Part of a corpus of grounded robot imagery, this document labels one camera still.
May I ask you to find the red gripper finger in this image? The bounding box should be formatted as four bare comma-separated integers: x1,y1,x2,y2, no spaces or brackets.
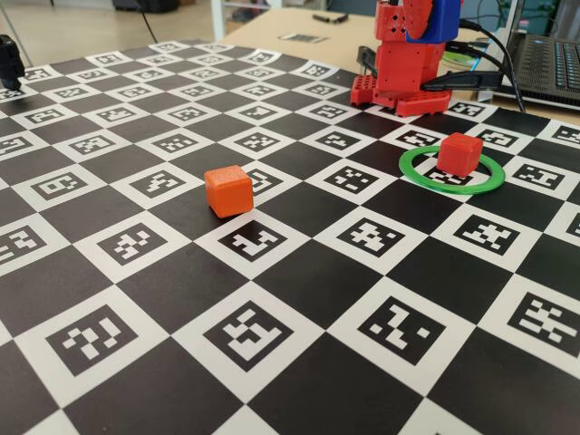
401,0,435,41

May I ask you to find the red cube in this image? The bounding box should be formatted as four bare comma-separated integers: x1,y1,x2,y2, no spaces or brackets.
436,132,484,178

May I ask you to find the orange cube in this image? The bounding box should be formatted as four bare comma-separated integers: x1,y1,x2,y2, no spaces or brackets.
203,164,255,219

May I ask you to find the black short plug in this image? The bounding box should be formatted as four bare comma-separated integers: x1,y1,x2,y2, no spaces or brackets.
446,40,493,58

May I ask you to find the printed marker paper sheet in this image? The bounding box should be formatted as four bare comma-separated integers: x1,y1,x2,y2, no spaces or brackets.
278,32,330,45

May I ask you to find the grey laptop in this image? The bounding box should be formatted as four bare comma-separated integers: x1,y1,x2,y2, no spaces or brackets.
491,0,580,111

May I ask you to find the black box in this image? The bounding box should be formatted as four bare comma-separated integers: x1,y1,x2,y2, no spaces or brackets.
111,0,179,14

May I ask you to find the black white marker checkerboard mat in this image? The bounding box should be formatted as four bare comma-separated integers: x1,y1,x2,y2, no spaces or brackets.
0,39,580,435

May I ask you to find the black curved cable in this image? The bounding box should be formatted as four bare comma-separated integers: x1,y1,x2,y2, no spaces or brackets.
455,17,527,113

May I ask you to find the green ring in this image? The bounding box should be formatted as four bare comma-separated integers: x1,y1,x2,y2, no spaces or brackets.
398,145,507,197

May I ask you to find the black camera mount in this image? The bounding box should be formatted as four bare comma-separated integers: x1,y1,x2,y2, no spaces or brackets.
0,34,26,91

